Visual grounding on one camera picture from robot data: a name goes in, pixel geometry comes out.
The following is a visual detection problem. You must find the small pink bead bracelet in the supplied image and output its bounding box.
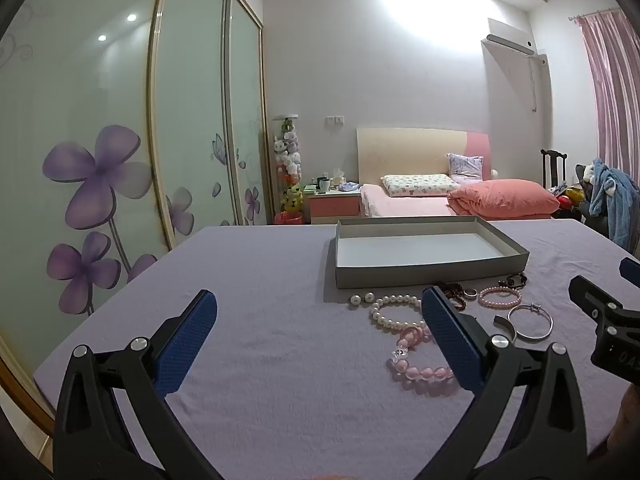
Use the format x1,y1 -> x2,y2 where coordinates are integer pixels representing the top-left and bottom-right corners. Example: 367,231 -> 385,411
477,285 -> 522,310

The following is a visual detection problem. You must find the pink duvet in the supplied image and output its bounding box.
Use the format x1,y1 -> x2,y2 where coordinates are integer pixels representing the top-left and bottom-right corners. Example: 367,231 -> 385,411
446,178 -> 561,217

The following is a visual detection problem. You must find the purple pillow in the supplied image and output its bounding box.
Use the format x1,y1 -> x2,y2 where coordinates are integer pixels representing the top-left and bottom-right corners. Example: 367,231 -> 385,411
446,154 -> 485,182

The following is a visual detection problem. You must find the grey cardboard box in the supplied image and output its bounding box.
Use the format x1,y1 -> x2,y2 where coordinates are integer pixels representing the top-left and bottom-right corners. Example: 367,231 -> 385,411
334,216 -> 531,291

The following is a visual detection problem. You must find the red yellow bag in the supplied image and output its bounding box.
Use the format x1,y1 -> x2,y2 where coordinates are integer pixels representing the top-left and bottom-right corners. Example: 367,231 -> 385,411
552,185 -> 586,211

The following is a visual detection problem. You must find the white pearl bracelet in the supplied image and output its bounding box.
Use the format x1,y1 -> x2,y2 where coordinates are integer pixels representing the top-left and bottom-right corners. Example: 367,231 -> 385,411
369,294 -> 428,332

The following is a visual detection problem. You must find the dark red bead bracelet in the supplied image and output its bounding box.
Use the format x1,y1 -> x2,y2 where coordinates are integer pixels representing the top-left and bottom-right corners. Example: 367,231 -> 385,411
434,282 -> 468,311

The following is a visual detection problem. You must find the blue clothing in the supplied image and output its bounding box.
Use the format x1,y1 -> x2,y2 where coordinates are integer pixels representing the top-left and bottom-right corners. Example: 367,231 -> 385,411
587,158 -> 638,251

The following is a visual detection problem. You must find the bed with pink sheet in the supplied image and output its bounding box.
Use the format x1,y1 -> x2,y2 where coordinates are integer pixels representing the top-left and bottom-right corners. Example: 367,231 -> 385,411
360,182 -> 553,219

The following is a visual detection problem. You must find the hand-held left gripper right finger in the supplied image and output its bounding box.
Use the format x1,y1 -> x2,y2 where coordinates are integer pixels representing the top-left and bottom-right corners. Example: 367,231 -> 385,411
421,286 -> 588,480

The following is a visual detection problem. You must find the pink curtain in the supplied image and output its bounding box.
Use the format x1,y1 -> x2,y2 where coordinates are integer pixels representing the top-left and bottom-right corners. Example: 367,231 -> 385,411
570,7 -> 640,256

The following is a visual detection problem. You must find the white air conditioner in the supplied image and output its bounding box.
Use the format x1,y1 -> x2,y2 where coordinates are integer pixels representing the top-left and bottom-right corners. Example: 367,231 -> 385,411
481,18 -> 536,56

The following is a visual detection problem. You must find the clear pink ring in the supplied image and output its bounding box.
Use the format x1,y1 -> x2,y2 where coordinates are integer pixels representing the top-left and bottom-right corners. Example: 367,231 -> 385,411
402,326 -> 432,347

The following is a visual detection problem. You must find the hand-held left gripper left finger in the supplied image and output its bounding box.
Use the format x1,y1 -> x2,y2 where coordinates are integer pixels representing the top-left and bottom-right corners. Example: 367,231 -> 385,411
52,289 -> 223,480

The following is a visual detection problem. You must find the yellow plush toy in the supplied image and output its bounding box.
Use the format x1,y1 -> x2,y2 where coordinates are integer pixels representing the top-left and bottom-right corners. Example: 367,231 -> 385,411
281,185 -> 305,212

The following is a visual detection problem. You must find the flower print wardrobe door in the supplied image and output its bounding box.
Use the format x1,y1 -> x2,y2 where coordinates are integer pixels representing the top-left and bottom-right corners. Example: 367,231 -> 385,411
147,0 -> 236,251
222,0 -> 275,228
0,0 -> 173,426

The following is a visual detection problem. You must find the large pink bead bracelet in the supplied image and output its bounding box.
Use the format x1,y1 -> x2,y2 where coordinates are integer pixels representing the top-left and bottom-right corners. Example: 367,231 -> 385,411
385,327 -> 458,395

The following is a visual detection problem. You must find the thin silver bangle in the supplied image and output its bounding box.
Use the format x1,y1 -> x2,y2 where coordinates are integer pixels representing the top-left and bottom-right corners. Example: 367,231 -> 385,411
507,303 -> 554,342

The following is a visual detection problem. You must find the pink white nightstand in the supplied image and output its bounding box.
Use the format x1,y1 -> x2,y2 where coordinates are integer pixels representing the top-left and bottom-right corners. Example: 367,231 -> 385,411
308,190 -> 362,225

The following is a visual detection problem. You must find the beige pink headboard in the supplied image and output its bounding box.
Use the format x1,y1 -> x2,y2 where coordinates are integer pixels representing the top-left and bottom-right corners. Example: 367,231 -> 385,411
356,127 -> 490,183

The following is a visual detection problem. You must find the dark wooden chair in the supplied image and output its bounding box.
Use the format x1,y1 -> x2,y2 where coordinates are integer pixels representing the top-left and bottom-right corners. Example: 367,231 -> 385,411
540,149 -> 568,188

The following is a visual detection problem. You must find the clear tube of plush toys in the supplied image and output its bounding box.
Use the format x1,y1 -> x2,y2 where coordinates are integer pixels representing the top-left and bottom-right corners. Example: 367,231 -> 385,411
272,116 -> 305,213

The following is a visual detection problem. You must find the white patterned pillow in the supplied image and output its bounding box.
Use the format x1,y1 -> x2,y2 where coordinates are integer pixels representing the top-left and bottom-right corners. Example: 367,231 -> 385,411
381,174 -> 460,197

